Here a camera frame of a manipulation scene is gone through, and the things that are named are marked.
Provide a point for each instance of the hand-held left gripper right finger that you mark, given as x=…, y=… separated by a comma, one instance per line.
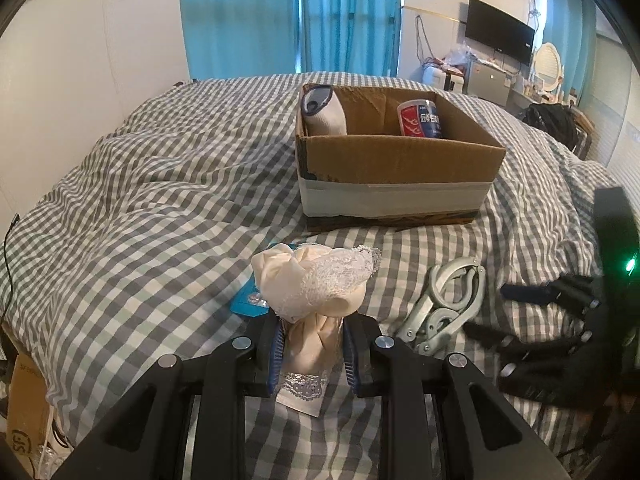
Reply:
x=350, y=360

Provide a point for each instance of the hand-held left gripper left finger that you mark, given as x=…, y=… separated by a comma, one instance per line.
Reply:
x=278, y=357

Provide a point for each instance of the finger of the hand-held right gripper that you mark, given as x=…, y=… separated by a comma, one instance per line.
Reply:
x=520, y=355
x=525, y=293

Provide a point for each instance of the cream lace cloth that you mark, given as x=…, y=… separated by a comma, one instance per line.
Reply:
x=310, y=280

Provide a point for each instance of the blue plastic packet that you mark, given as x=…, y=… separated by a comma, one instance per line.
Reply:
x=245, y=302

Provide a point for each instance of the grey metal clamp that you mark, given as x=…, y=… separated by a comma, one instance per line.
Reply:
x=440, y=310

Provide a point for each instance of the wooden chair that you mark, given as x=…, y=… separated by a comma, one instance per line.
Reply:
x=584, y=135

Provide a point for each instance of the black backpack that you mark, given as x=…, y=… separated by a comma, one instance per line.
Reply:
x=552, y=122

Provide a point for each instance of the white oval mirror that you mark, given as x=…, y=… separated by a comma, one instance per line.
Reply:
x=548, y=65

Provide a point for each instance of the silver mini fridge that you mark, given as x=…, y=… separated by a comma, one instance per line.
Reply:
x=487, y=80

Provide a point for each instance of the blue curtain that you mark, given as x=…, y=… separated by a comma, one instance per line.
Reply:
x=570, y=35
x=350, y=15
x=235, y=15

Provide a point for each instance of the grey checked bed cover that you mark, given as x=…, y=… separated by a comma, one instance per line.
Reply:
x=150, y=200

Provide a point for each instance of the red and blue can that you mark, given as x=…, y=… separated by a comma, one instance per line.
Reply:
x=420, y=119

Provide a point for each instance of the white plastic jug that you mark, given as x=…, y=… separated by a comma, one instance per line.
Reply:
x=434, y=77

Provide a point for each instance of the clear plastic bag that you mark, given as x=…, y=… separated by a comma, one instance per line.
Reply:
x=457, y=55

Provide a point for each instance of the brown printed cardboard box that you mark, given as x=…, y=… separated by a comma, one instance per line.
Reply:
x=27, y=405

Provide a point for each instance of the black wall television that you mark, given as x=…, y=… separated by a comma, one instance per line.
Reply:
x=500, y=32

